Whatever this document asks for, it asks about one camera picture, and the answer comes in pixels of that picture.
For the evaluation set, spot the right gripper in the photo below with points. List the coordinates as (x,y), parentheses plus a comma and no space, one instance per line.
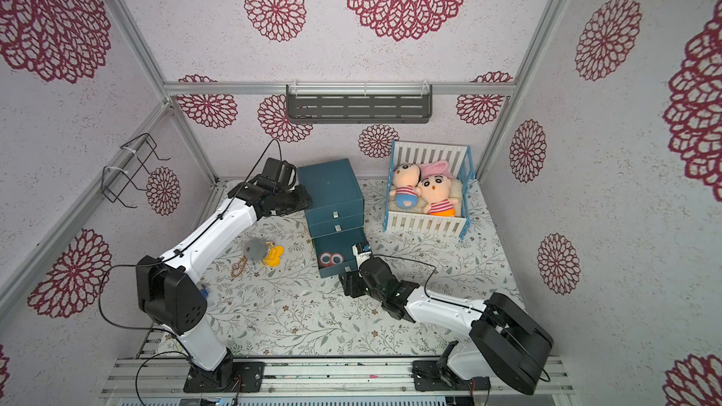
(350,283)

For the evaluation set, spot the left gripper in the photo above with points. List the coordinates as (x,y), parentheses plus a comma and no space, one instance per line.
(303,201)

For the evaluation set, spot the red tape roll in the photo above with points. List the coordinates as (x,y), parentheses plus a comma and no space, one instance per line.
(325,260)
(336,259)

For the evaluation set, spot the teal bottom drawer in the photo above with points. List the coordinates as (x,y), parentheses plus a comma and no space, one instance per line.
(339,243)

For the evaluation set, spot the teal drawer cabinet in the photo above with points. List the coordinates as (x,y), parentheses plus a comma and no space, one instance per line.
(337,203)

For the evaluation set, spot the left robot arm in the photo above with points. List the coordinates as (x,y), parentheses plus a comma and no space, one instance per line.
(167,288)

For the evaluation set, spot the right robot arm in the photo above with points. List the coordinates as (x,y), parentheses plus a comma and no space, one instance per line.
(496,337)

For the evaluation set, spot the white blue toy crib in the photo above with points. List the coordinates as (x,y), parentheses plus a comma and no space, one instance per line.
(454,162)

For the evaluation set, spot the yellow flower toy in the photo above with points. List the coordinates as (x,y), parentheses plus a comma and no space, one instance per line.
(273,256)

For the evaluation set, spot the plush doll blue outfit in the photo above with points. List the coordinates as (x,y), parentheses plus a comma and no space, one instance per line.
(403,190)

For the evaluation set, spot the plush doll striped shirt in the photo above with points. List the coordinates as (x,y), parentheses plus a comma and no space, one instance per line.
(435,191)

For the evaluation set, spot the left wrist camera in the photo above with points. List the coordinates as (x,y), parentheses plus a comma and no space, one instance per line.
(278,175)

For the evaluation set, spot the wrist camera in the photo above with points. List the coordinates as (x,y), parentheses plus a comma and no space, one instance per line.
(362,253)
(278,175)

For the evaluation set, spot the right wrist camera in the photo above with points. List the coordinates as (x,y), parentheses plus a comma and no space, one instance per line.
(362,253)

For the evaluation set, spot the grey plush keychain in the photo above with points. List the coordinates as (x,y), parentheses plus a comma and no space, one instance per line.
(256,249)

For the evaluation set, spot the grey wall shelf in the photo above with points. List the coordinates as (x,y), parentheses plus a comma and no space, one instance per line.
(359,106)

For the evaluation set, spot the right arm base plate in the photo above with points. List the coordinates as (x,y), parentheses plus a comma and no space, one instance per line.
(431,376)

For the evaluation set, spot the black wire wall rack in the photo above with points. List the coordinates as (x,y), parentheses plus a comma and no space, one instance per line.
(116,179)

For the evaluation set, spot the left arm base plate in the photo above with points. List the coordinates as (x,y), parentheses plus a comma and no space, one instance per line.
(244,377)

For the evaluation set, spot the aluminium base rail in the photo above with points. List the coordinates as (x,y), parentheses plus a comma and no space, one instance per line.
(282,377)

